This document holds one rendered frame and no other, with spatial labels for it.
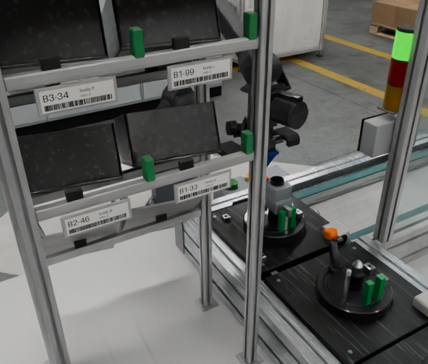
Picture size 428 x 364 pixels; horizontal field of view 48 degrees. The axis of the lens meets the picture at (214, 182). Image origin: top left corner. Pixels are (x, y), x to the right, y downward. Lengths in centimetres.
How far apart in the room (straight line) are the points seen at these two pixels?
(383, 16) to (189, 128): 634
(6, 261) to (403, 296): 91
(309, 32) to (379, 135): 477
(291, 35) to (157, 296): 470
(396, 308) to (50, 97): 71
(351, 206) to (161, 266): 52
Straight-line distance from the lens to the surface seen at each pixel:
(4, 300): 119
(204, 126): 70
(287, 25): 552
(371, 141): 101
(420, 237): 124
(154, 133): 68
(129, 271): 118
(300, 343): 89
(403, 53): 97
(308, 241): 109
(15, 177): 57
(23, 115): 397
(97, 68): 55
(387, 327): 94
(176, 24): 63
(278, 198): 105
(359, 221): 127
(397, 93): 99
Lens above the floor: 163
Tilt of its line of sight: 31 degrees down
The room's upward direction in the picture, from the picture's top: 1 degrees counter-clockwise
